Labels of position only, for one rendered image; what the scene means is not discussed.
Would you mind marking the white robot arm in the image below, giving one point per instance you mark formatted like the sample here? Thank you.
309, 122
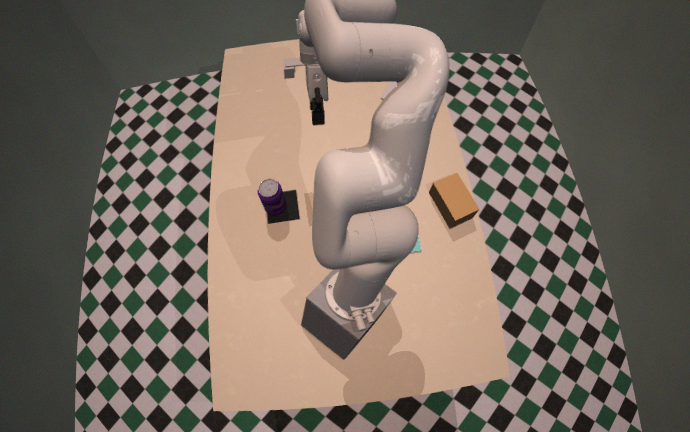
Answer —
360, 194

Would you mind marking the purple drink can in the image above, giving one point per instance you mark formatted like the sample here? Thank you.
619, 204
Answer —
272, 197

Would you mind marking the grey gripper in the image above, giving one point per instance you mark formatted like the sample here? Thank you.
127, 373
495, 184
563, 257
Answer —
316, 79

